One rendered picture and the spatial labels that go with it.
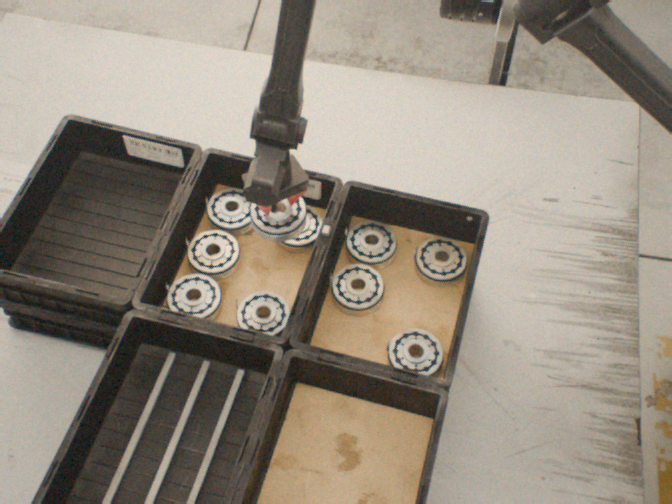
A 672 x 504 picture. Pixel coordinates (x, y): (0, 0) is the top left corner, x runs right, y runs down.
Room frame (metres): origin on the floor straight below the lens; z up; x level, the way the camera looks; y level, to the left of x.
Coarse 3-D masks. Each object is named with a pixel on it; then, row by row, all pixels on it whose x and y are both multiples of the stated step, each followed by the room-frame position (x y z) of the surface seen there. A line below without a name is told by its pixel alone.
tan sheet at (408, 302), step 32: (352, 224) 1.11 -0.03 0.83; (384, 288) 0.96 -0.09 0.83; (416, 288) 0.96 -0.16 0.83; (448, 288) 0.96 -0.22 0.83; (320, 320) 0.88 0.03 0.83; (352, 320) 0.88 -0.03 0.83; (384, 320) 0.88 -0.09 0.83; (416, 320) 0.89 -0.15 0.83; (448, 320) 0.89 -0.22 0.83; (352, 352) 0.81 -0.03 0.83; (384, 352) 0.82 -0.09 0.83; (448, 352) 0.82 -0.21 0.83
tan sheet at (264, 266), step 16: (320, 208) 1.15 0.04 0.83; (208, 224) 1.10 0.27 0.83; (240, 240) 1.06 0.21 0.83; (256, 240) 1.07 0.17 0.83; (240, 256) 1.02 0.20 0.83; (256, 256) 1.03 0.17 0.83; (272, 256) 1.03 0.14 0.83; (288, 256) 1.03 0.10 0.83; (304, 256) 1.03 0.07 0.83; (192, 272) 0.98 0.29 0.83; (240, 272) 0.99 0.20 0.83; (256, 272) 0.99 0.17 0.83; (272, 272) 0.99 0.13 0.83; (288, 272) 0.99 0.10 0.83; (224, 288) 0.95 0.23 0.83; (240, 288) 0.95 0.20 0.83; (256, 288) 0.95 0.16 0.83; (272, 288) 0.95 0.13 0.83; (288, 288) 0.95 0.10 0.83; (224, 304) 0.91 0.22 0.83; (288, 304) 0.91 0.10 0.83; (224, 320) 0.87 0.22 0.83
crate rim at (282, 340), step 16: (240, 160) 1.20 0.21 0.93; (192, 176) 1.15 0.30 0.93; (320, 176) 1.16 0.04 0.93; (336, 176) 1.16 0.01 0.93; (192, 192) 1.11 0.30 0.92; (336, 192) 1.12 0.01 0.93; (176, 208) 1.07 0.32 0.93; (176, 224) 1.03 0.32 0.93; (160, 240) 0.99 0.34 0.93; (320, 240) 1.00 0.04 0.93; (160, 256) 0.95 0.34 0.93; (304, 272) 0.93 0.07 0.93; (144, 288) 0.88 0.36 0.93; (304, 288) 0.89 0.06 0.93; (144, 304) 0.85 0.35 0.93; (192, 320) 0.82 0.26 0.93; (208, 320) 0.82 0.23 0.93; (288, 320) 0.82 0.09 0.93; (256, 336) 0.79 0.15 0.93; (272, 336) 0.79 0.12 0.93; (288, 336) 0.79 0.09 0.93
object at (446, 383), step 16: (384, 192) 1.12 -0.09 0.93; (400, 192) 1.12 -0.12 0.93; (336, 208) 1.08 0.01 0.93; (448, 208) 1.09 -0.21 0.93; (464, 208) 1.09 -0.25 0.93; (336, 224) 1.04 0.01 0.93; (480, 240) 1.02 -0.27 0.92; (320, 256) 0.96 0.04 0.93; (480, 256) 0.98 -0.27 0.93; (320, 272) 0.93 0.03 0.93; (304, 304) 0.86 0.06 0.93; (464, 304) 0.87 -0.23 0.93; (464, 320) 0.83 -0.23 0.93; (320, 352) 0.76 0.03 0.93; (336, 352) 0.76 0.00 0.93; (384, 368) 0.73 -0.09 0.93; (400, 368) 0.73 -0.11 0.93; (448, 368) 0.74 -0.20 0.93; (432, 384) 0.70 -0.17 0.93; (448, 384) 0.71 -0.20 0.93
